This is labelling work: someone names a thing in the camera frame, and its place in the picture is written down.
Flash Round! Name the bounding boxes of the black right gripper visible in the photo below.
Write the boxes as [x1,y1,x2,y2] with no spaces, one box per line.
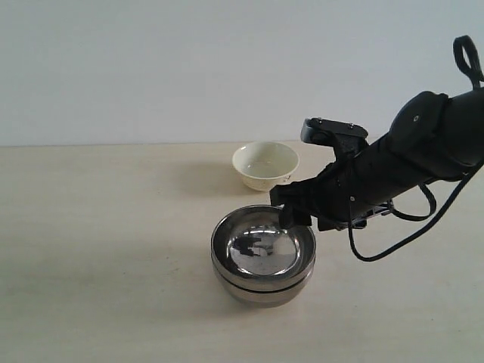
[269,150,396,231]

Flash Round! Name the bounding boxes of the cream ceramic bowl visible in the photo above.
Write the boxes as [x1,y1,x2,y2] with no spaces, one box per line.
[231,141,299,192]

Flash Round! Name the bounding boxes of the ribbed stainless steel bowl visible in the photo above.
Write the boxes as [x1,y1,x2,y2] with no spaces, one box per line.
[210,205,316,293]

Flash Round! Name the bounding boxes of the smooth stainless steel bowl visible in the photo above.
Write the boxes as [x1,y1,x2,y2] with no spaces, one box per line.
[213,266,314,309]

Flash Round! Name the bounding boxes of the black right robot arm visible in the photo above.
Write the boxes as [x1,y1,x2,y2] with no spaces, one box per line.
[270,89,483,231]

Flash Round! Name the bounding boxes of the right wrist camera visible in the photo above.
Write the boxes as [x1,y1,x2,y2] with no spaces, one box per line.
[300,117,368,159]

